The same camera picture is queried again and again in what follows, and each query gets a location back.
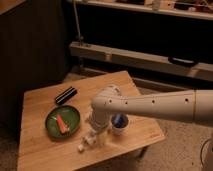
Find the grey metal rail beam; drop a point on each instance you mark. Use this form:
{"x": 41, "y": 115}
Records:
{"x": 140, "y": 60}

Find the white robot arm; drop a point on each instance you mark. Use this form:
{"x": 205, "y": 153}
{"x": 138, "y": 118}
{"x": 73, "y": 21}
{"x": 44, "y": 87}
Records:
{"x": 190, "y": 106}

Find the green ceramic bowl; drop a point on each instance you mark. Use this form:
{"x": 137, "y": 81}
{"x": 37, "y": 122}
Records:
{"x": 71, "y": 118}

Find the wooden table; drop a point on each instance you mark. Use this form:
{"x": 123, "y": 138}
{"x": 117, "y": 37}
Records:
{"x": 37, "y": 152}

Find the metal vertical pole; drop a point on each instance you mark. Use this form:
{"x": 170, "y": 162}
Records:
{"x": 79, "y": 36}

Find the orange carrot toy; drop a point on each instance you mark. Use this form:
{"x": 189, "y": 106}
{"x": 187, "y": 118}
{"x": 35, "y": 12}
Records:
{"x": 62, "y": 126}

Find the white cup with blue inside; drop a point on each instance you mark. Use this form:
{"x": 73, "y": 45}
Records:
{"x": 119, "y": 122}

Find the white plastic bottle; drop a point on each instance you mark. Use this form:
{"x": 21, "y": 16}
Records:
{"x": 89, "y": 141}

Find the black handle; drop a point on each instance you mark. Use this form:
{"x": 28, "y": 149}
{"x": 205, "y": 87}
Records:
{"x": 181, "y": 62}

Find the black striped cylinder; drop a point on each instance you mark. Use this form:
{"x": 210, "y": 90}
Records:
{"x": 65, "y": 96}

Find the upper shelf with clutter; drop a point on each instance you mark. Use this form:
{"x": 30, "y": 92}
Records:
{"x": 152, "y": 8}

